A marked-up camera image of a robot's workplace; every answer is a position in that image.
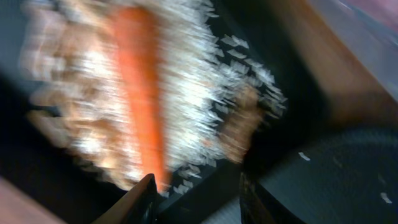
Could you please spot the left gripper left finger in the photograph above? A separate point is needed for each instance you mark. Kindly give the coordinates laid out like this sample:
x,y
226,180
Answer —
x,y
137,206

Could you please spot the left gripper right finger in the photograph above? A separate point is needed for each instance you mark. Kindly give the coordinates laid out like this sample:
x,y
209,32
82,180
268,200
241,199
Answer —
x,y
258,206

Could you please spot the brown food scrap chunk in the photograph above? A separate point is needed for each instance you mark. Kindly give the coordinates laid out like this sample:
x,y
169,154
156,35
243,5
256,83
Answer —
x,y
236,134

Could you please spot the rice and mushroom leftovers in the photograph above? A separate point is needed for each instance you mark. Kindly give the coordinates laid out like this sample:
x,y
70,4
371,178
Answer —
x,y
70,47

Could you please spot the orange carrot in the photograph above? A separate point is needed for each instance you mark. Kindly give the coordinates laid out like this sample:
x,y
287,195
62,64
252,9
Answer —
x,y
137,38

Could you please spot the clear plastic waste bin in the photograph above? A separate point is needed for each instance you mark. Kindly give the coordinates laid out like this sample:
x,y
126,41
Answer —
x,y
372,43

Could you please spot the black rectangular tray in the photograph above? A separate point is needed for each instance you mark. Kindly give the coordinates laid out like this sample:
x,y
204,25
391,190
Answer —
x,y
60,182

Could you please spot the round black serving tray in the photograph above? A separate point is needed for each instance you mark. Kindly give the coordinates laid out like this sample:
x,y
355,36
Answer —
x,y
349,177

